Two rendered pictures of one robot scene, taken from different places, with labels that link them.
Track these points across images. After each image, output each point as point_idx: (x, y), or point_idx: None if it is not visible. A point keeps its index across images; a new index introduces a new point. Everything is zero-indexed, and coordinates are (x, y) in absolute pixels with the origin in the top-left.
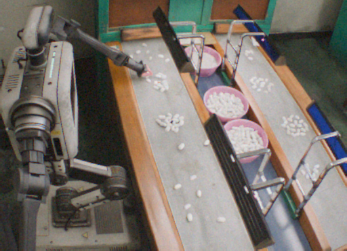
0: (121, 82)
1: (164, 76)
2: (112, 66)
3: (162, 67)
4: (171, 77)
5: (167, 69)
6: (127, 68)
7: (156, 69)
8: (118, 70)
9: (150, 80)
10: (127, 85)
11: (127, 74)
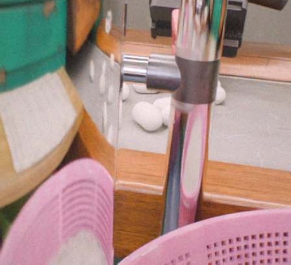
0: (168, 39)
1: (138, 106)
2: (290, 47)
3: (269, 151)
4: (133, 148)
5: (237, 160)
6: (278, 76)
7: (251, 131)
8: (254, 47)
9: (157, 97)
10: (142, 41)
11: (223, 57)
